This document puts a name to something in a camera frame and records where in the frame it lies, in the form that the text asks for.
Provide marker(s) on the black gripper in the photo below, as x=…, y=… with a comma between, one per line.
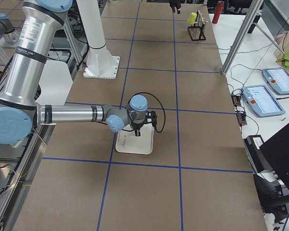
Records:
x=174, y=4
x=137, y=126

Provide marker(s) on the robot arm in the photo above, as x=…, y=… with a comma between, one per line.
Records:
x=21, y=108

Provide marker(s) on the cream rabbit tray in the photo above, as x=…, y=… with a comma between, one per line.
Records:
x=128, y=143

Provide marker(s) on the yellow cup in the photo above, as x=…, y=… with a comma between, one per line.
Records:
x=192, y=18

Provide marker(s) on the red bottle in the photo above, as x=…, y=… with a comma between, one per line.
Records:
x=218, y=11

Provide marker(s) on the white chair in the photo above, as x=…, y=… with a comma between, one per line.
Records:
x=55, y=83

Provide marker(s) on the blue teach pendant near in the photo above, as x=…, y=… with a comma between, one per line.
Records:
x=262, y=101

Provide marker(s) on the blue teach pendant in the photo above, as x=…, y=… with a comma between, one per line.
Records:
x=278, y=79
x=262, y=101

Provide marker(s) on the blue teach pendant far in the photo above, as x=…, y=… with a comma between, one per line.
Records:
x=278, y=79

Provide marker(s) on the black laptop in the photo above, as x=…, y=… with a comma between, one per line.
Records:
x=276, y=152

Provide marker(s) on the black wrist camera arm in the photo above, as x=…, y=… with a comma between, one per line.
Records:
x=151, y=118

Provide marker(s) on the wooden rack handle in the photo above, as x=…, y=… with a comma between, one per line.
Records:
x=200, y=18

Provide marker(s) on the black wire cup rack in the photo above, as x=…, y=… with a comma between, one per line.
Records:
x=196, y=32

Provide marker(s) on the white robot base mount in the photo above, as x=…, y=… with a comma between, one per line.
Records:
x=100, y=63

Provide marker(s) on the aluminium frame post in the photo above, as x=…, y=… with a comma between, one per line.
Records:
x=251, y=14

